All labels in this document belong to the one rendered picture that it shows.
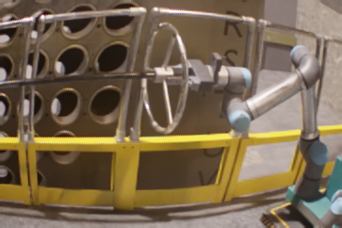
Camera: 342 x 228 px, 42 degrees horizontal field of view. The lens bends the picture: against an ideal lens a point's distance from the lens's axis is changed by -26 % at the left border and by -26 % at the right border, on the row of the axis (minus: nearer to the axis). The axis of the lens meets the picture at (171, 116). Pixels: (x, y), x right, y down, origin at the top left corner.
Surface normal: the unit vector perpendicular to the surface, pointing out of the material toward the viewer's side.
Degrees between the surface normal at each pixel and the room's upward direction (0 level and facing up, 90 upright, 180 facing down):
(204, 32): 90
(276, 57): 90
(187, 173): 90
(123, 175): 90
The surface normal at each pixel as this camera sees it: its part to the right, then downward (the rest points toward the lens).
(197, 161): 0.35, 0.44
